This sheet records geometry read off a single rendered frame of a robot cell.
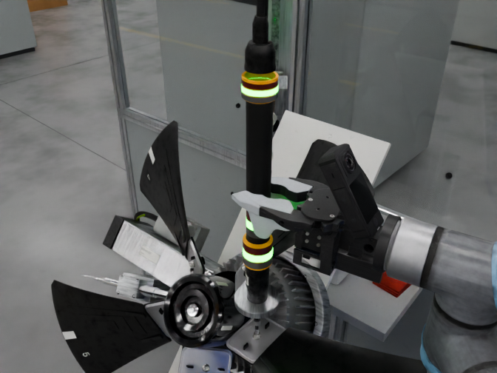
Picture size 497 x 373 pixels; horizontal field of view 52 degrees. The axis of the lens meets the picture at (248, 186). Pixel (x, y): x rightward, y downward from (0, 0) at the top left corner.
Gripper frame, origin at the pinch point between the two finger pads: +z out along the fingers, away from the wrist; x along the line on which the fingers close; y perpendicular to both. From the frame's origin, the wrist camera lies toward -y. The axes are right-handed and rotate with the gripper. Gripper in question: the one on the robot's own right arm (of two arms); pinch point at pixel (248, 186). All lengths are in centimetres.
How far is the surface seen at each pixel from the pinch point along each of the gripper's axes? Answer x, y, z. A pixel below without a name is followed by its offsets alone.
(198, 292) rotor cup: -1.6, 22.2, 8.4
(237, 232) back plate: 28.1, 33.4, 18.4
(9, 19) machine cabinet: 319, 107, 483
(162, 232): 20, 33, 33
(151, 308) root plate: -2.0, 30.9, 18.8
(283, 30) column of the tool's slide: 64, -2, 26
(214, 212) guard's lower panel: 83, 76, 61
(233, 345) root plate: -3.5, 28.5, 0.7
